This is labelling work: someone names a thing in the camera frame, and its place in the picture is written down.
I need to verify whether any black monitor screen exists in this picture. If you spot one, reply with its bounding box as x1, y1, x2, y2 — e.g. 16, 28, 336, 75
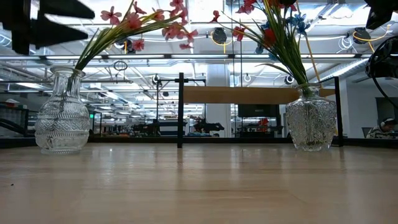
238, 104, 280, 118

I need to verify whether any person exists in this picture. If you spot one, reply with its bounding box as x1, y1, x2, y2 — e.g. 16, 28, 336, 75
366, 117, 398, 139

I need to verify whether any pink artificial flower bunch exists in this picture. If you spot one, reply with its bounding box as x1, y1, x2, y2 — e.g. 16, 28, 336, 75
67, 0, 200, 94

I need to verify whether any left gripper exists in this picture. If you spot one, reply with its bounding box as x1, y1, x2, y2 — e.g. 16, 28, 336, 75
0, 0, 96, 55

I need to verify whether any yellow hanging cable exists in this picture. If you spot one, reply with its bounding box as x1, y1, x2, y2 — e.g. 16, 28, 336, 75
295, 0, 321, 83

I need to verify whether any red artificial flower bunch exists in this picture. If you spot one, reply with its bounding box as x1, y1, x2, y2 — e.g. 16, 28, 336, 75
210, 0, 313, 94

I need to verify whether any black shelf post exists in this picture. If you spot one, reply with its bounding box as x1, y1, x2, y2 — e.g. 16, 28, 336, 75
177, 72, 185, 149
334, 76, 345, 147

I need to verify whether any long ceiling light strip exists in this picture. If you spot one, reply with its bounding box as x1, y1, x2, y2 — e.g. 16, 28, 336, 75
0, 53, 369, 60

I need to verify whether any round cut glass vase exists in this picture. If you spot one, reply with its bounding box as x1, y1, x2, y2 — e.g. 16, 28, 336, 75
285, 84, 338, 152

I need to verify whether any wooden shelf board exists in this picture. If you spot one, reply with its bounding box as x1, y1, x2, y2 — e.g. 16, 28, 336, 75
183, 86, 336, 105

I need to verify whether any blue artificial flower bunch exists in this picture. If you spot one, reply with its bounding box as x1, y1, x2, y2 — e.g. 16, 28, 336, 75
254, 12, 313, 94

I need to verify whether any black ceiling cable reel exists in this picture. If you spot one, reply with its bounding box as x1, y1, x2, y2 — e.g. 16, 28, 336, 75
212, 27, 228, 45
113, 37, 137, 54
353, 27, 373, 44

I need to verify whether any black aluminium table frame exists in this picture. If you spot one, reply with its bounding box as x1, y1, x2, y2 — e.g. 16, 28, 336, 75
0, 136, 398, 149

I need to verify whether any tall ribbed glass vase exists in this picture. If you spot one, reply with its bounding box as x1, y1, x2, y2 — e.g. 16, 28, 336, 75
34, 67, 91, 156

